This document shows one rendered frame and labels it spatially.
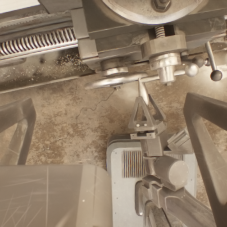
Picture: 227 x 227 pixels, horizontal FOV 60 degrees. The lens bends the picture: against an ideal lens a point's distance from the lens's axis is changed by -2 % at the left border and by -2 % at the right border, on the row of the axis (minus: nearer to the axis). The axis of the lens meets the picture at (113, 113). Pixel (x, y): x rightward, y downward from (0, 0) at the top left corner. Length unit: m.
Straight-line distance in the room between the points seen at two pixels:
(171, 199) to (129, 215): 0.80
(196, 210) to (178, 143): 0.15
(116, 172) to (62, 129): 0.49
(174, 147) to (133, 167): 0.68
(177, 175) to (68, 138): 1.03
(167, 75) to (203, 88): 1.01
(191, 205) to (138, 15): 0.40
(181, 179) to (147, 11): 0.36
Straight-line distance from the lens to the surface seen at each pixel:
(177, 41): 0.46
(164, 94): 1.38
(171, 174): 0.47
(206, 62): 0.86
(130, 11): 0.41
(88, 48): 0.55
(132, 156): 1.14
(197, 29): 0.52
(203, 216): 0.47
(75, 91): 1.35
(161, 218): 0.98
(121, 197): 1.24
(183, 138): 0.49
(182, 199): 0.51
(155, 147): 0.50
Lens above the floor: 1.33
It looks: 84 degrees down
